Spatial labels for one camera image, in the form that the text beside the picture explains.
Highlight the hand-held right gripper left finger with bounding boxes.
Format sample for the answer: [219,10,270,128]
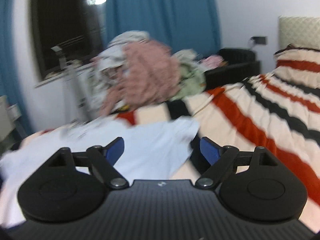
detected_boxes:
[46,137,130,190]

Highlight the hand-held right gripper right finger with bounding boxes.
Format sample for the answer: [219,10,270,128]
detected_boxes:
[195,137,279,190]

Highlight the white shirt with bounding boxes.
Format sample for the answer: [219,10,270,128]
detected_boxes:
[0,117,201,229]

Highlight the pile of clothes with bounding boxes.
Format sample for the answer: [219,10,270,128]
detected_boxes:
[84,49,207,113]

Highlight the striped red black cream blanket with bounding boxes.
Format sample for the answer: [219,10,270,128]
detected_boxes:
[15,44,320,232]

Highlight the black armchair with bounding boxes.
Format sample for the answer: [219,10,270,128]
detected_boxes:
[203,47,261,92]

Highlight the pink fluffy blanket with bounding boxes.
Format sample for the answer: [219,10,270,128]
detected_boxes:
[99,41,181,116]

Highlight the small pink cloth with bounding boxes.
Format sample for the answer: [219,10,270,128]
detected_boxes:
[201,54,225,68]

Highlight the grey hooded sweater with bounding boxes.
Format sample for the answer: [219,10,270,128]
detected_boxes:
[94,46,127,72]

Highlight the beige garment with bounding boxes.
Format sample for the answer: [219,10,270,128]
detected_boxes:
[107,30,151,48]

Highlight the dark window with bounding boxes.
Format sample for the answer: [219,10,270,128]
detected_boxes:
[29,0,108,80]

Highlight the narrow blue curtain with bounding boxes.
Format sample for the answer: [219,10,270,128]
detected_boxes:
[0,0,33,137]

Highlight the wide blue curtain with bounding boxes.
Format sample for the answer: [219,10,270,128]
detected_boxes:
[103,0,222,57]

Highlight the cream quilted pillow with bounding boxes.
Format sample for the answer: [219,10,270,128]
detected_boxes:
[278,15,320,53]

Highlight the black wall socket with charger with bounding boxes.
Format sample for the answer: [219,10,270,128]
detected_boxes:
[249,36,268,45]

